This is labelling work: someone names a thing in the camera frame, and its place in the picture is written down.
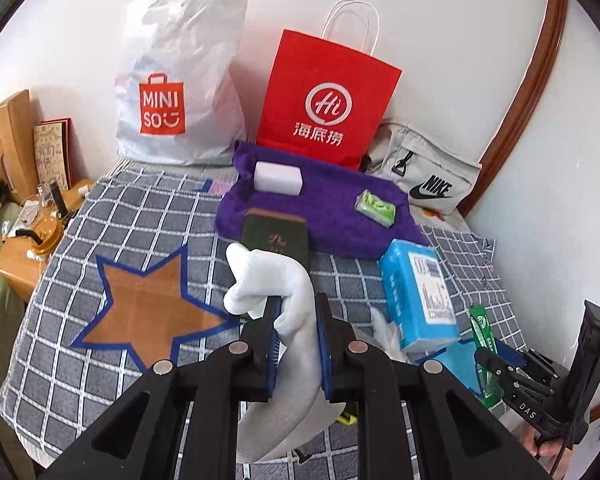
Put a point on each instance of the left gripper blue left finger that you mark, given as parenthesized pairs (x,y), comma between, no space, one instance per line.
(257,374)

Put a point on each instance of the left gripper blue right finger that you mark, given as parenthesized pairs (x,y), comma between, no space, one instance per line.
(334,335)

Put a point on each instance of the white sock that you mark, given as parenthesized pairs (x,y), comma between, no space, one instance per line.
(298,410)

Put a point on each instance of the clear plastic bag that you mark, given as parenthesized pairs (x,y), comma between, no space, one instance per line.
(385,336)

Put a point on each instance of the right hand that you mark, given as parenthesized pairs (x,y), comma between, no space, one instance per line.
(557,459)

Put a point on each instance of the blue tissue pack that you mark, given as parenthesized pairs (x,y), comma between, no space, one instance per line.
(418,300)

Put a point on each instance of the blue star sticker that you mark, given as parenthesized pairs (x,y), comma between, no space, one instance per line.
(457,357)

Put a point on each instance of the brown star sticker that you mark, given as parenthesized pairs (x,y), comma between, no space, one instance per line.
(150,313)

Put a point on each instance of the green small packet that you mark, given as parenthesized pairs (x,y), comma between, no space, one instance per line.
(376,209)

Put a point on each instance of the purple towel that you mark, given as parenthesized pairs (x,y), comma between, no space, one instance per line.
(326,202)

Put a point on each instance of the white sponge block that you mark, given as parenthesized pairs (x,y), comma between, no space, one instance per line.
(276,178)

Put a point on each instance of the grey checkered bed sheet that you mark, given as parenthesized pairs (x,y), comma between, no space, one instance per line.
(137,215)

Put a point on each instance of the grey Nike waist bag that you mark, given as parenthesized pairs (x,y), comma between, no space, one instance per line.
(432,176)

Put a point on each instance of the red Haidilao paper bag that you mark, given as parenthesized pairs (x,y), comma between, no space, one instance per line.
(325,100)

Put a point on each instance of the wooden nightstand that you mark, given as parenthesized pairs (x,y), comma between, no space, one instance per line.
(20,272)

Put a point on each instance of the white Miniso plastic bag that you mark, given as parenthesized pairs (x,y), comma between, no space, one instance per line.
(175,99)

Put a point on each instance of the decorated notebook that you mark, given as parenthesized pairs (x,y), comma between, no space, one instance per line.
(51,141)

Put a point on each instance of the wooden headboard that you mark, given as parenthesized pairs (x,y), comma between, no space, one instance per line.
(17,160)

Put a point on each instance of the brown wooden door frame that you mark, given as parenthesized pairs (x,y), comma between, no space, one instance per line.
(524,103)

